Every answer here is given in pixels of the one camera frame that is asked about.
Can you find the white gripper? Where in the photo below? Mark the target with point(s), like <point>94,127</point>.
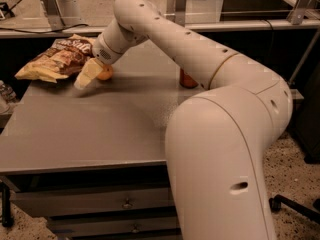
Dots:
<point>102,52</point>

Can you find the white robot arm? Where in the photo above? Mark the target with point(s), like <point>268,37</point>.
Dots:
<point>215,140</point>

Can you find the metal bracket right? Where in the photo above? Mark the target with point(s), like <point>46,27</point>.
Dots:
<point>301,10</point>

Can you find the red coca-cola can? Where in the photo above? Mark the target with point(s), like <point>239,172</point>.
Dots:
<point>186,80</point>

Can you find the black office chair base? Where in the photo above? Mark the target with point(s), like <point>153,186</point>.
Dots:
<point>276,202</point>

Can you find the drawer knob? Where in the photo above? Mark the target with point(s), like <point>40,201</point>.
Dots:
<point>127,204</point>
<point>135,229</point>

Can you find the plastic water bottle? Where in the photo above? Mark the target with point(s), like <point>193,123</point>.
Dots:
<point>7,92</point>

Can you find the orange fruit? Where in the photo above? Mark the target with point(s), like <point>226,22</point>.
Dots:
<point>106,73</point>

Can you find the grey drawer cabinet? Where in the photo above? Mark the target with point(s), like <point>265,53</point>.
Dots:
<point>73,157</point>

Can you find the metal bracket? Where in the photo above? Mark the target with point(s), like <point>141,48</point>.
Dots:
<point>301,10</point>
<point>53,14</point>
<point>180,8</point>

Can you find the top drawer knob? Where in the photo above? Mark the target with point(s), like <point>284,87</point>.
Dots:
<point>127,204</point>

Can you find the metal bracket left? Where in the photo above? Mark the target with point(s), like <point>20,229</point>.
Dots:
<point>53,14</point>

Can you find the black post at left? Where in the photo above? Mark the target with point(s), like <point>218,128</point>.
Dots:
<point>6,220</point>

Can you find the brown chip bag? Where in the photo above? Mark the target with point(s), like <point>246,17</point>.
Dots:
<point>64,58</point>

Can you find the metal bracket middle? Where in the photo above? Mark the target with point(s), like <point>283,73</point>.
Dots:
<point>180,8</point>

